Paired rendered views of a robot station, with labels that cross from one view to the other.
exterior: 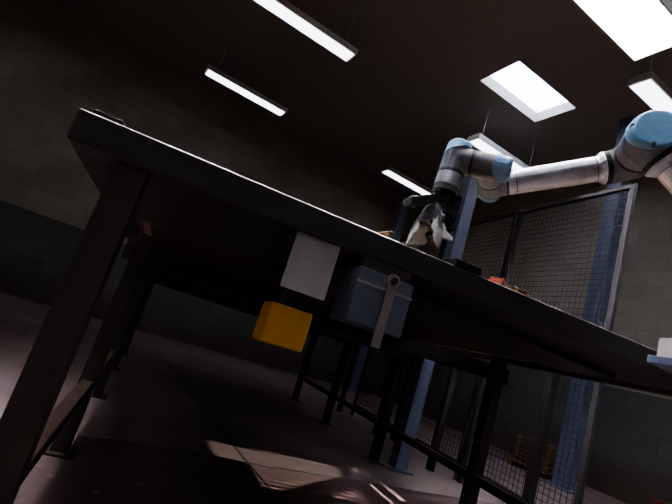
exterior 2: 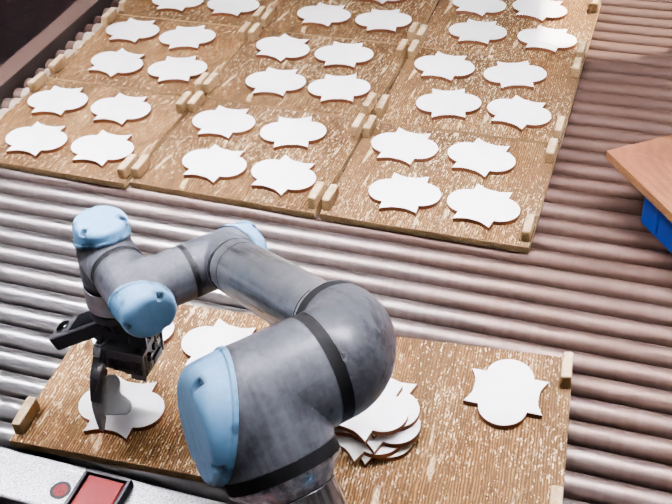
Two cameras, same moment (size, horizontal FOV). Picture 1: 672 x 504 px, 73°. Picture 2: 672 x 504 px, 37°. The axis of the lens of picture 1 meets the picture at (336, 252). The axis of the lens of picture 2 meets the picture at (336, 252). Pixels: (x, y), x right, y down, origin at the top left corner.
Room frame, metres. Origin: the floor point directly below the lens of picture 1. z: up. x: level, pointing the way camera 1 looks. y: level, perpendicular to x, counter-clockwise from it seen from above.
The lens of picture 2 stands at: (0.59, -1.17, 2.10)
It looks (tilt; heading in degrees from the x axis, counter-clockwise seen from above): 39 degrees down; 39
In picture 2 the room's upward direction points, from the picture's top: 4 degrees counter-clockwise
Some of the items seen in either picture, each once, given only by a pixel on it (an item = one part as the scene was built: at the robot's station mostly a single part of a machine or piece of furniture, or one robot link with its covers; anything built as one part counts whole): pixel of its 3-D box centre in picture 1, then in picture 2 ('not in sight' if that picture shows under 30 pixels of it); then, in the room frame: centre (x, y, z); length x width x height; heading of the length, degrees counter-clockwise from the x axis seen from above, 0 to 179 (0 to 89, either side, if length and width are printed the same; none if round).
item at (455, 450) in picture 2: not in sight; (430, 424); (1.45, -0.63, 0.93); 0.41 x 0.35 x 0.02; 114
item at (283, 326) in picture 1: (294, 289); not in sight; (0.93, 0.06, 0.74); 0.09 x 0.08 x 0.24; 109
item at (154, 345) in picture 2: (441, 209); (124, 333); (1.21, -0.25, 1.11); 0.09 x 0.08 x 0.12; 112
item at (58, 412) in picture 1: (125, 322); not in sight; (2.82, 1.08, 0.43); 4.01 x 0.12 x 0.85; 19
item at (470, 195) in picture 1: (439, 304); not in sight; (3.34, -0.86, 1.20); 0.17 x 0.17 x 2.40; 19
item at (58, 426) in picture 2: not in sight; (175, 382); (1.29, -0.24, 0.93); 0.41 x 0.35 x 0.02; 112
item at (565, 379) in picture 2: not in sight; (566, 369); (1.65, -0.75, 0.95); 0.06 x 0.02 x 0.03; 24
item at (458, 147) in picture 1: (456, 159); (105, 250); (1.21, -0.25, 1.27); 0.09 x 0.08 x 0.11; 69
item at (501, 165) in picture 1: (490, 169); (146, 288); (1.19, -0.35, 1.26); 0.11 x 0.11 x 0.08; 69
